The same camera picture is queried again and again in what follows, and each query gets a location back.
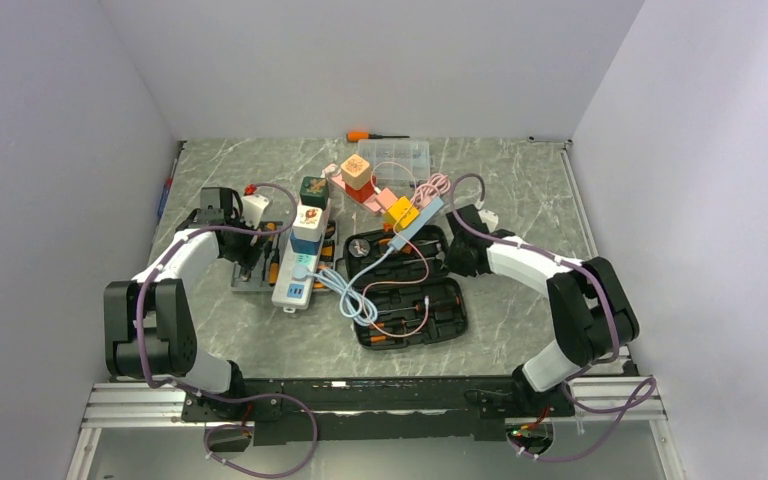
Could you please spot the blue cube socket adapter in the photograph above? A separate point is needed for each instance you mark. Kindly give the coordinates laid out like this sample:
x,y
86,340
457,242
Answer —
x,y
305,247

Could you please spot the pink cube socket adapter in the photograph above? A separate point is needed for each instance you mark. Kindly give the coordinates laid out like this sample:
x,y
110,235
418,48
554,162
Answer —
x,y
386,198

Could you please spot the grey plastic tool tray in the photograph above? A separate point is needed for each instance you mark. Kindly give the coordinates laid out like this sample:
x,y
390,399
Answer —
x,y
250,277

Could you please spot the pink power strip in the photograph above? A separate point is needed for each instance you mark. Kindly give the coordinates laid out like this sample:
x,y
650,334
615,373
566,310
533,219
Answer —
x,y
332,174

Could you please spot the black aluminium base frame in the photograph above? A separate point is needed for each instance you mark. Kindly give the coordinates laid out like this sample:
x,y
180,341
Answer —
x,y
295,410

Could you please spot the orange black screwdriver in tray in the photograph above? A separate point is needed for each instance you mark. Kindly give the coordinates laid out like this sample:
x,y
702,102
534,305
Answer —
x,y
273,264

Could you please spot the clear plastic organizer box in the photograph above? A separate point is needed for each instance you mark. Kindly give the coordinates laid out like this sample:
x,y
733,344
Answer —
x,y
397,160

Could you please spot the orange screwdriver at wall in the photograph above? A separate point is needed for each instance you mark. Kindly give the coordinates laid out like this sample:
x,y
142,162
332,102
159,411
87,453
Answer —
x,y
357,136

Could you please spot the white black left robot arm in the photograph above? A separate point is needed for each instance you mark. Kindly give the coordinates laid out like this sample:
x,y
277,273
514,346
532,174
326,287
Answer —
x,y
148,325

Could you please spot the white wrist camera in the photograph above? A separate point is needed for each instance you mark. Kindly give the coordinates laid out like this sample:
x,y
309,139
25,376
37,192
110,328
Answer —
x,y
489,219
253,209

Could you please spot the red cube socket adapter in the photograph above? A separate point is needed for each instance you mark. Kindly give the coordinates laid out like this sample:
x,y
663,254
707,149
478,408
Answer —
x,y
362,194

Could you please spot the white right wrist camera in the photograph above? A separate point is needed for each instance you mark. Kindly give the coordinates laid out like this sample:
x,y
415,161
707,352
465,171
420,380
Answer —
x,y
489,219

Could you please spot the white cube socket adapter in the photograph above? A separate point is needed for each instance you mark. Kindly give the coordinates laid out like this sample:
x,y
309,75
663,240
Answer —
x,y
309,223

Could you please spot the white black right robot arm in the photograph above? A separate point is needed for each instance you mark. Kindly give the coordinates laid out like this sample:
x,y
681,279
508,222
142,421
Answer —
x,y
591,314

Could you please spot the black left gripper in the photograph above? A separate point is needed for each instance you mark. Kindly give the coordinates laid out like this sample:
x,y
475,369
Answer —
x,y
247,254

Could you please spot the black tool case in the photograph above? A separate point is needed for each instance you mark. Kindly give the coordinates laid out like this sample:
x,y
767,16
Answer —
x,y
418,302

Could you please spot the light blue power strip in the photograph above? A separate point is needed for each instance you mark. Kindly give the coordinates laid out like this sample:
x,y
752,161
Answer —
x,y
402,236

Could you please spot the yellow cube socket adapter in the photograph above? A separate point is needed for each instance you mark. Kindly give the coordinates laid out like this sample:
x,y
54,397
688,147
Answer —
x,y
401,214

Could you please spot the blue red pen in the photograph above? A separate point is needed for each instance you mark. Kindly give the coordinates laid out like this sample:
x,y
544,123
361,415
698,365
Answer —
x,y
166,190

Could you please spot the white power strip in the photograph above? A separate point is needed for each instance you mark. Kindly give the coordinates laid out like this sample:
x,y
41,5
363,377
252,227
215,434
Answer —
x,y
296,282

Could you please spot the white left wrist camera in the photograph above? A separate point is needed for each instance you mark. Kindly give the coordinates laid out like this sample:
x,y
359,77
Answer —
x,y
253,209

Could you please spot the green cube socket adapter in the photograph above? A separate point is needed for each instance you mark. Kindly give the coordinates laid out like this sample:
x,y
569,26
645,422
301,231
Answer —
x,y
314,192

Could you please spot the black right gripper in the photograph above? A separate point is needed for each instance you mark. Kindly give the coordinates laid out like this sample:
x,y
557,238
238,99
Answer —
x,y
457,266

